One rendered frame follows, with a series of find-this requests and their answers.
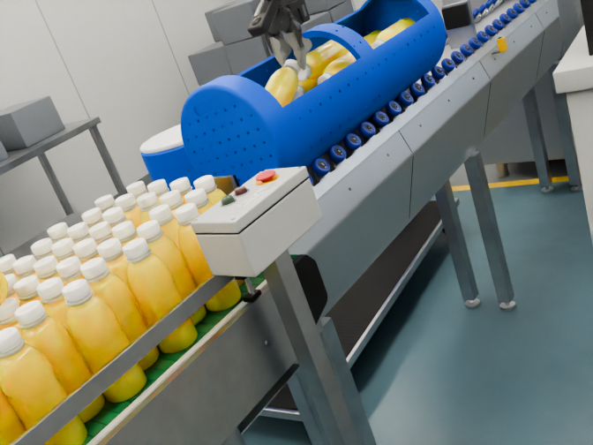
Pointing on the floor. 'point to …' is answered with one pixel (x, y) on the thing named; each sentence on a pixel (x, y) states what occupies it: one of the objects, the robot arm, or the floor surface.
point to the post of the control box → (310, 350)
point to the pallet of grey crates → (226, 43)
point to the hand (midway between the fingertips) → (293, 67)
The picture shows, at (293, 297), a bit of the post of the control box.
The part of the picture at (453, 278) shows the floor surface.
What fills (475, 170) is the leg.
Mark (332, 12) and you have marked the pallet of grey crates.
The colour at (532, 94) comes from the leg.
